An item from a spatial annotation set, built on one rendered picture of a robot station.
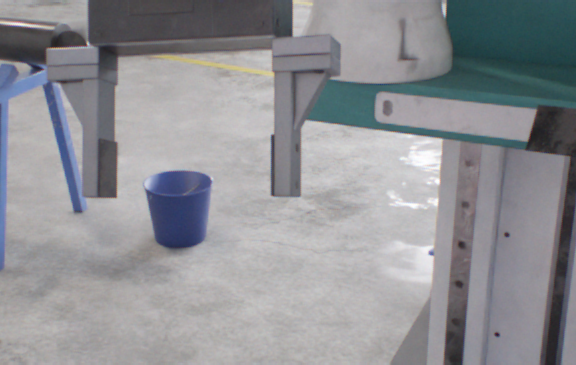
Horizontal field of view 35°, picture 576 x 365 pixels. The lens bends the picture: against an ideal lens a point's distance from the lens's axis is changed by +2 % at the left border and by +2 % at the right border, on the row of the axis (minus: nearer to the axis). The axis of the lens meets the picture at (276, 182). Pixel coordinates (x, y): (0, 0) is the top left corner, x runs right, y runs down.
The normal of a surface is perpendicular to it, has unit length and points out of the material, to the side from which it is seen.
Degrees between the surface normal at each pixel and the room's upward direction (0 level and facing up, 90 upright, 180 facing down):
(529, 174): 90
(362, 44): 68
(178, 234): 98
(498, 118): 90
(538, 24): 90
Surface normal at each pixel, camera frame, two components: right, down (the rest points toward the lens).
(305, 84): -0.28, -0.05
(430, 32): 0.66, -0.10
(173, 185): 0.28, 0.24
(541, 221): -0.41, 0.34
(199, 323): 0.00, -0.93
